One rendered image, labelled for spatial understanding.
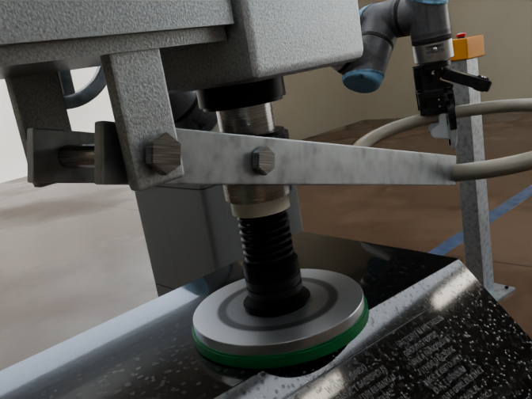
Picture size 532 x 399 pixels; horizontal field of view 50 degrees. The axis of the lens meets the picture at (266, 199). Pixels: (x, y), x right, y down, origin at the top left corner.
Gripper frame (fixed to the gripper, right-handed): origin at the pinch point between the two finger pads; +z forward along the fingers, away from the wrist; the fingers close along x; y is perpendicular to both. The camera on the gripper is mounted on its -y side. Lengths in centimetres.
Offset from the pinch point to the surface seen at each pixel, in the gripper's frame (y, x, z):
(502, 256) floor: -31, -130, 95
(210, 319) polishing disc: 40, 83, -5
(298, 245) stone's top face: 34, 52, 0
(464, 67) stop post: -18, -91, -5
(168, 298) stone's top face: 51, 70, -2
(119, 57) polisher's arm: 34, 100, -37
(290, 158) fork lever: 27, 82, -23
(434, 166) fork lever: 10, 52, -10
